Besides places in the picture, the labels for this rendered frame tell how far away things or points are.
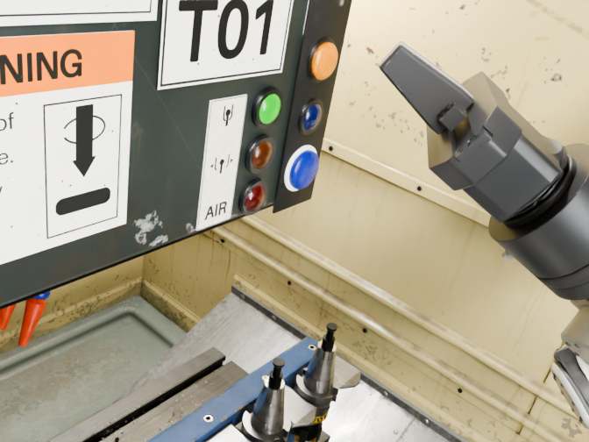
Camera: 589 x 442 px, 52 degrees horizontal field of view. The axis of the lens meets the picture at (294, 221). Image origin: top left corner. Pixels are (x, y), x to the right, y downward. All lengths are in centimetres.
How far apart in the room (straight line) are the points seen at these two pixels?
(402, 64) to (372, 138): 85
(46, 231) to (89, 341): 160
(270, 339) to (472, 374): 52
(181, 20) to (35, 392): 152
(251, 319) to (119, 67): 134
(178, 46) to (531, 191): 23
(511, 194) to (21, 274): 28
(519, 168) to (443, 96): 7
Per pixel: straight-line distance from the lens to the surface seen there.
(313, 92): 43
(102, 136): 32
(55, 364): 185
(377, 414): 145
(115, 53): 31
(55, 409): 173
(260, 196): 41
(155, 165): 35
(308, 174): 44
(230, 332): 160
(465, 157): 37
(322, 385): 88
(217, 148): 37
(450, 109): 41
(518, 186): 40
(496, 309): 124
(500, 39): 112
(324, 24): 41
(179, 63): 33
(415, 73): 41
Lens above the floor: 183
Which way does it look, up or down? 28 degrees down
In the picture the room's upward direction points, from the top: 11 degrees clockwise
